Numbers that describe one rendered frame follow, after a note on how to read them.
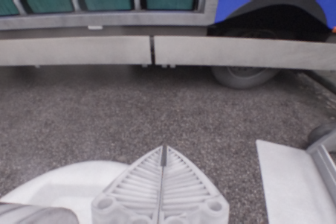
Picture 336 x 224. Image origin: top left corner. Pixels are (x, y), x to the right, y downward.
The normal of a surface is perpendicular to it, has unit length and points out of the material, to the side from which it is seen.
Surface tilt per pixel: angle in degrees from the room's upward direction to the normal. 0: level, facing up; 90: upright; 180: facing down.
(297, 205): 0
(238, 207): 0
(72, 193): 69
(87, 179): 1
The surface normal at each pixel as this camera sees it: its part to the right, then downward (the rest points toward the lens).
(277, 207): 0.00, -0.72
